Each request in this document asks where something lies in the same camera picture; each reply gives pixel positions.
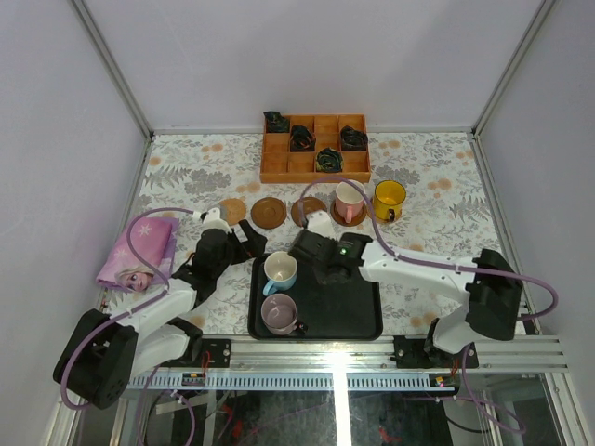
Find brown wooden coaster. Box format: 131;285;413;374
331;200;367;227
251;196;287;230
291;196;327;227

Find woven rattan coaster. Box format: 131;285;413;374
368;200;402;223
219;198;246;226

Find blue mug white inside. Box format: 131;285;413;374
263;251;298;296

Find pink mug white inside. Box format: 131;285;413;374
335;181;364;225

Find lilac mug black handle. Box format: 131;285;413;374
260;294;308;336

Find yellow mug black outside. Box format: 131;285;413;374
373;180;406;208

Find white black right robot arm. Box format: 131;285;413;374
289;230;523;367

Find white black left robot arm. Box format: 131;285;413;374
53;220;268;410

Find black plastic tray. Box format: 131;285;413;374
247;254;383;341

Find purple princess print pouch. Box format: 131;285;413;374
96;216;179;293

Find orange wooden compartment box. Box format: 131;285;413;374
259;113;371;184

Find rolled green leaf cloth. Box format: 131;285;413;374
315;147;344;174

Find rolled dark cloth orange accents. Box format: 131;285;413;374
289;125;316;152

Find rolled dark cloth top-left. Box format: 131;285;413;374
263;111;291;134

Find rolled dark cloth right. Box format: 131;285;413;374
339;125;368;151

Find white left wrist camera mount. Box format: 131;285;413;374
192;207;231;233

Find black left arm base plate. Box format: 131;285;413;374
184;338;232;369

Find aluminium front frame rail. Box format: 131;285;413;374
115;335;569;393

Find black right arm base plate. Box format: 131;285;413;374
390;335;463;370

